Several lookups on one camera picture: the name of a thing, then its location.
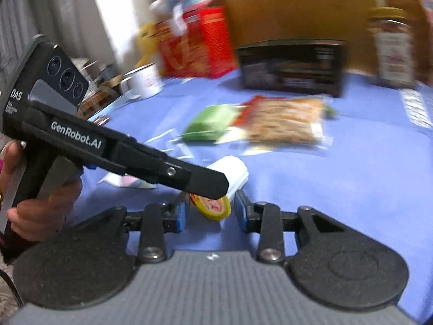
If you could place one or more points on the clear seed snack bag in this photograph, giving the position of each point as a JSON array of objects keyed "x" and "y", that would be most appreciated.
[{"x": 293, "y": 123}]

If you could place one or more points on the yellow lid white cup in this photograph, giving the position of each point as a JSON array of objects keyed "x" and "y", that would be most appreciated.
[{"x": 230, "y": 174}]

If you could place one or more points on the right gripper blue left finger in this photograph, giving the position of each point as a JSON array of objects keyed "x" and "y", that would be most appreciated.
[{"x": 156, "y": 221}]

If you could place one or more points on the white enamel mug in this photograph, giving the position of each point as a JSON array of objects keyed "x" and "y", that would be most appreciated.
[{"x": 142, "y": 82}]

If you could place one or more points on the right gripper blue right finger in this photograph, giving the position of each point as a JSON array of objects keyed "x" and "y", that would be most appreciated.
[{"x": 266, "y": 220}]

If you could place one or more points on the red snack packet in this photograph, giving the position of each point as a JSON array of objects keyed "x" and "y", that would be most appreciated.
[{"x": 248, "y": 108}]

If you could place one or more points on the power strip with cables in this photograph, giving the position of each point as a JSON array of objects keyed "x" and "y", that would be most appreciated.
[{"x": 98, "y": 96}]

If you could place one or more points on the clear nut jar gold lid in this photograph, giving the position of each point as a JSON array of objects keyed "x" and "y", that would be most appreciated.
[{"x": 391, "y": 39}]

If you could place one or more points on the black tin box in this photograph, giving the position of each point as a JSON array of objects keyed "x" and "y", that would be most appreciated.
[{"x": 307, "y": 66}]

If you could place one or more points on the pink twisted snack bag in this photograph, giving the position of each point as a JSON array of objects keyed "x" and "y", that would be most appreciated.
[{"x": 422, "y": 27}]

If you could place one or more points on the light green snack packet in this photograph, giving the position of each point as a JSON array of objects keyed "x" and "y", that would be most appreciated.
[{"x": 211, "y": 123}]

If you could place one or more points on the person left hand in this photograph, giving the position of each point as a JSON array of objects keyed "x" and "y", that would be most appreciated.
[{"x": 37, "y": 220}]

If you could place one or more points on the yellow plush toy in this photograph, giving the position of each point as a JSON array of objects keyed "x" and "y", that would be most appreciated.
[{"x": 147, "y": 42}]

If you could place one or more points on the woven brown mat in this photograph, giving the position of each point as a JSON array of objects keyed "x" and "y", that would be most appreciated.
[{"x": 414, "y": 11}]

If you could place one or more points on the wooden board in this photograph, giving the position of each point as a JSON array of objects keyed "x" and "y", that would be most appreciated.
[{"x": 252, "y": 21}]

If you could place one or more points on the red gift box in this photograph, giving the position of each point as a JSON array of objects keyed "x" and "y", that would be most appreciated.
[{"x": 204, "y": 51}]

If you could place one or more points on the blue tablecloth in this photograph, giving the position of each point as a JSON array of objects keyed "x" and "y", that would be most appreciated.
[{"x": 375, "y": 176}]

